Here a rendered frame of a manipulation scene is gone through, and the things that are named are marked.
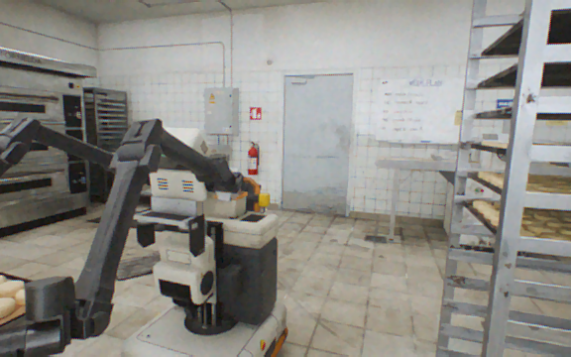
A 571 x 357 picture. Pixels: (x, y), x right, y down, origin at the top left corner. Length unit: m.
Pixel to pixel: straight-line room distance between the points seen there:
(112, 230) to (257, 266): 0.95
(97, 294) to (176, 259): 0.78
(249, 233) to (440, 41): 3.88
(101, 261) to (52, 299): 0.12
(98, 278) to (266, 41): 4.70
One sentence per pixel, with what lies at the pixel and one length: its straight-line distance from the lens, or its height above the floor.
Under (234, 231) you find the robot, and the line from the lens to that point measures 1.61.
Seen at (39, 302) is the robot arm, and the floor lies 0.97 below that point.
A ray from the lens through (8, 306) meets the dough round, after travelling 0.84.
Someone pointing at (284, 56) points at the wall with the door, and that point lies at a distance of 5.05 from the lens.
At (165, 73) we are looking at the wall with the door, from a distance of 5.97.
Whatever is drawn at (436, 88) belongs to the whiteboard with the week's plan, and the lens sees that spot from 4.76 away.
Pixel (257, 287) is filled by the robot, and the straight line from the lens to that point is 1.66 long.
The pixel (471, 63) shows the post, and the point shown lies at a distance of 1.19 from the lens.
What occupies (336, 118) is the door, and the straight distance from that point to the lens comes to 4.79.
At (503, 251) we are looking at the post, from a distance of 0.77.
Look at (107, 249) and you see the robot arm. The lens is 0.77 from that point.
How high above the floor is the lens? 1.27
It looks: 9 degrees down
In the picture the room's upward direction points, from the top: 1 degrees clockwise
